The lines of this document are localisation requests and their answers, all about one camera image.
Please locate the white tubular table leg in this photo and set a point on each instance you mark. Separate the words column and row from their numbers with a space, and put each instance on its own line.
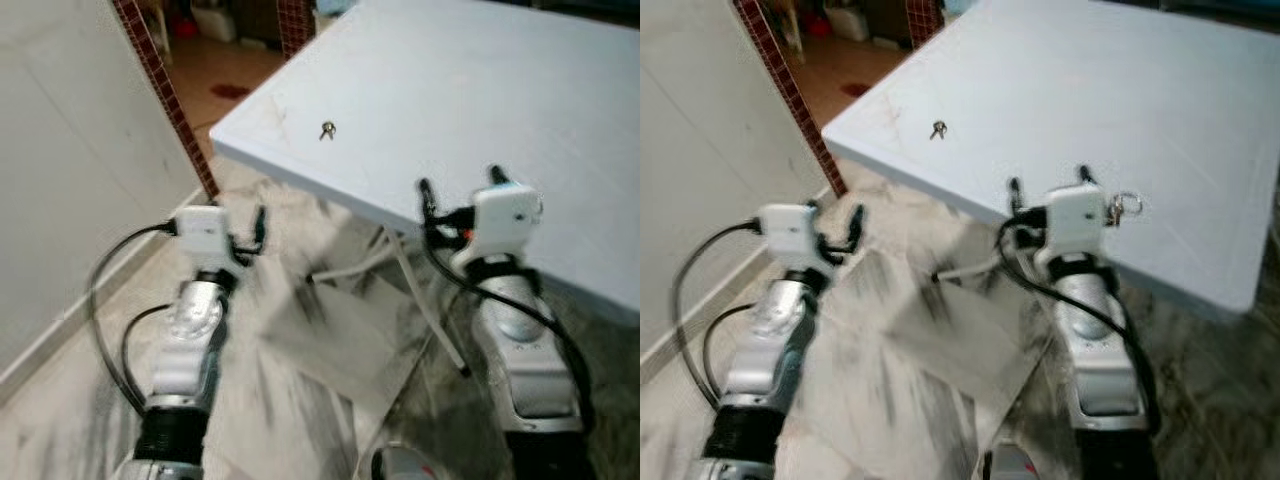
column 970, row 268
column 350, row 268
column 430, row 310

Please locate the white folding table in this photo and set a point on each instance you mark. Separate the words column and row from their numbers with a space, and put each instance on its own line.
column 1080, row 90
column 470, row 100

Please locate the small silver key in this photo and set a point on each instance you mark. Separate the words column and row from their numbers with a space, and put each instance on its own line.
column 938, row 129
column 327, row 130

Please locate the white plastic container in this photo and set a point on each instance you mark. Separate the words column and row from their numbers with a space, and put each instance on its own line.
column 215, row 25
column 848, row 25

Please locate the red mosaic tile column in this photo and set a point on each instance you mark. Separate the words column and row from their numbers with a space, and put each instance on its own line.
column 925, row 20
column 295, row 25

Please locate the grey robot right leg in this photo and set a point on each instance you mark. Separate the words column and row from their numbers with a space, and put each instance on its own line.
column 405, row 465
column 1015, row 465

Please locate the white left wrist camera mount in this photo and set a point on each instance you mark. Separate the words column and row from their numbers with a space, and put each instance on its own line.
column 205, row 235
column 790, row 232

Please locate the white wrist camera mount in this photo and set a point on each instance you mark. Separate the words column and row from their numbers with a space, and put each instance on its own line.
column 1075, row 215
column 790, row 232
column 205, row 235
column 500, row 220

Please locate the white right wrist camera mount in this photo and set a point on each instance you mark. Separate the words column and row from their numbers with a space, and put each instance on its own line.
column 500, row 220
column 1075, row 215

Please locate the red mosaic tile wall strip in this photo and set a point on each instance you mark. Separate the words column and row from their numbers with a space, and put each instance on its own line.
column 790, row 100

